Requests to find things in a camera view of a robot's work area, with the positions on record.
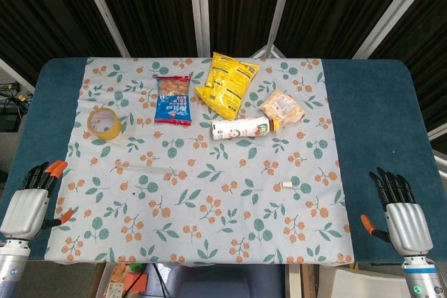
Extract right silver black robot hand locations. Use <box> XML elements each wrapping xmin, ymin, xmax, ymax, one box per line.
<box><xmin>360</xmin><ymin>167</ymin><xmax>434</xmax><ymax>257</ymax></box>

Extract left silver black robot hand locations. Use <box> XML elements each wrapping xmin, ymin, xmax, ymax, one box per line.
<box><xmin>0</xmin><ymin>160</ymin><xmax>75</xmax><ymax>241</ymax></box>

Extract clear glass tube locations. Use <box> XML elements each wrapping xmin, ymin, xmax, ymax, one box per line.
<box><xmin>115</xmin><ymin>161</ymin><xmax>175</xmax><ymax>175</ymax></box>

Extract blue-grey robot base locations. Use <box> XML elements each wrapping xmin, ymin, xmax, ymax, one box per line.
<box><xmin>146</xmin><ymin>262</ymin><xmax>286</xmax><ymax>298</ymax></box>

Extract white cardboard sheet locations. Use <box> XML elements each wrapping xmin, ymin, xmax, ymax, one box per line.
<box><xmin>319</xmin><ymin>265</ymin><xmax>406</xmax><ymax>298</ymax></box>

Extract teal table cover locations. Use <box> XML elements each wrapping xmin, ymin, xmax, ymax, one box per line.
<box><xmin>0</xmin><ymin>57</ymin><xmax>447</xmax><ymax>266</ymax></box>

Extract yellowish packing tape roll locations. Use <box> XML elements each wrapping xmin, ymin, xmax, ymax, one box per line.
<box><xmin>86</xmin><ymin>107</ymin><xmax>124</xmax><ymax>141</ymax></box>

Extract cardboard box with orange items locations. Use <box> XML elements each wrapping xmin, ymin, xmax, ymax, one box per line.
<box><xmin>94</xmin><ymin>262</ymin><xmax>149</xmax><ymax>298</ymax></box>

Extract clear bag of beige snacks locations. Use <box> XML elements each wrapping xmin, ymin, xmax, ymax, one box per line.
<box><xmin>258</xmin><ymin>89</ymin><xmax>305</xmax><ymax>127</ymax></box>

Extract floral orange green tablecloth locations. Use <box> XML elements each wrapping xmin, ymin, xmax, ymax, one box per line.
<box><xmin>44</xmin><ymin>56</ymin><xmax>356</xmax><ymax>266</ymax></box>

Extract blue red snack bag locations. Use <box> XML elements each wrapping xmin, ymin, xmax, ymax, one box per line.
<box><xmin>154</xmin><ymin>75</ymin><xmax>193</xmax><ymax>127</ymax></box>

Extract white bottle with yellow cap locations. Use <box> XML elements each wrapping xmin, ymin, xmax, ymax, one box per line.
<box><xmin>210</xmin><ymin>116</ymin><xmax>281</xmax><ymax>141</ymax></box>

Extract yellow snack bag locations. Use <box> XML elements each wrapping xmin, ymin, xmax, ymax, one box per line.
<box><xmin>193</xmin><ymin>52</ymin><xmax>261</xmax><ymax>120</ymax></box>

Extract dark folding screen white frames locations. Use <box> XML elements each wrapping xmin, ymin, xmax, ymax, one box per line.
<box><xmin>0</xmin><ymin>0</ymin><xmax>447</xmax><ymax>145</ymax></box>

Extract black cables and electronics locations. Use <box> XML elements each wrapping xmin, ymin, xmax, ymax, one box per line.
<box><xmin>0</xmin><ymin>81</ymin><xmax>34</xmax><ymax>132</ymax></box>

